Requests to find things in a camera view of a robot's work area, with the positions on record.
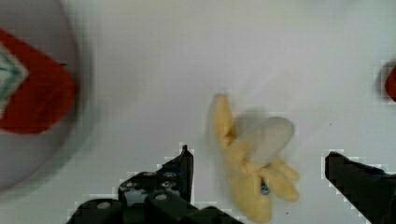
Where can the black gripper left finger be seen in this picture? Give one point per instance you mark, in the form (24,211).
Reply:
(159,197)

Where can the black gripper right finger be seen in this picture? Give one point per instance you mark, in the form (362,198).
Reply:
(369,189)

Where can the yellow peeled plush banana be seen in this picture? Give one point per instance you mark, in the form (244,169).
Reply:
(253,169)

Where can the red toy strawberry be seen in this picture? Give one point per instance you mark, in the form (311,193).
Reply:
(390,85)

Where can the grey round plate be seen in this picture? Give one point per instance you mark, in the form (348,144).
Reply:
(58,29)

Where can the red ketchup bottle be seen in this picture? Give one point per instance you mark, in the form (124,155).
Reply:
(44,97)

